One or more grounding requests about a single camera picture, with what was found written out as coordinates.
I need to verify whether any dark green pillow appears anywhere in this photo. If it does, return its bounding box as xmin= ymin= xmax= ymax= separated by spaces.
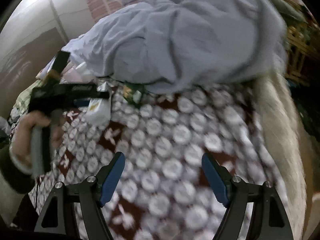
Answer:
xmin=269 ymin=0 xmax=306 ymax=26

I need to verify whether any dark sleeved left forearm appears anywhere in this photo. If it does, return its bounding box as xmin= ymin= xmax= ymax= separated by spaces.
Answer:
xmin=1 ymin=145 xmax=35 ymax=229

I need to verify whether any green plaid pillow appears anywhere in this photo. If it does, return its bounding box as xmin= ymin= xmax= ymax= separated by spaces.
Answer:
xmin=9 ymin=80 xmax=42 ymax=122

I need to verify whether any white yellow wrapper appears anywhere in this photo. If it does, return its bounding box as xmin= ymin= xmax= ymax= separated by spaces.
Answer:
xmin=85 ymin=82 xmax=112 ymax=126

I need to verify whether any patterned bunny bedsheet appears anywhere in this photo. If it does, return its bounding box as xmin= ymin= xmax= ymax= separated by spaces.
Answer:
xmin=24 ymin=82 xmax=286 ymax=239

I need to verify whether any beige fuzzy blanket edge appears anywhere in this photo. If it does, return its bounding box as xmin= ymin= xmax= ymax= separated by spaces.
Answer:
xmin=253 ymin=70 xmax=313 ymax=239

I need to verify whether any white green medicine box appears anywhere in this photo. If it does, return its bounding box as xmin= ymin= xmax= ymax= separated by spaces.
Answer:
xmin=123 ymin=83 xmax=144 ymax=104

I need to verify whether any lavender crumpled blanket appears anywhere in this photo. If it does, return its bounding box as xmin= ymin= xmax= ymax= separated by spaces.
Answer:
xmin=63 ymin=0 xmax=286 ymax=94

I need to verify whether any wooden baby crib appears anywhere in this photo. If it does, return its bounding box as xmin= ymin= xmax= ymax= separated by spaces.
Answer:
xmin=284 ymin=0 xmax=319 ymax=85

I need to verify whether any pink thermos bottle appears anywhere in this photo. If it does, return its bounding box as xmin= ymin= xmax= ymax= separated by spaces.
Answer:
xmin=62 ymin=62 xmax=87 ymax=83

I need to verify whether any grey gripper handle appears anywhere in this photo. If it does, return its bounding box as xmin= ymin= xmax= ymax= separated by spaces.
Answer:
xmin=30 ymin=109 xmax=63 ymax=179

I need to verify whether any person's left hand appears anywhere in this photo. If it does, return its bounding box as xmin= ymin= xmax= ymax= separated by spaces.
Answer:
xmin=9 ymin=111 xmax=51 ymax=174

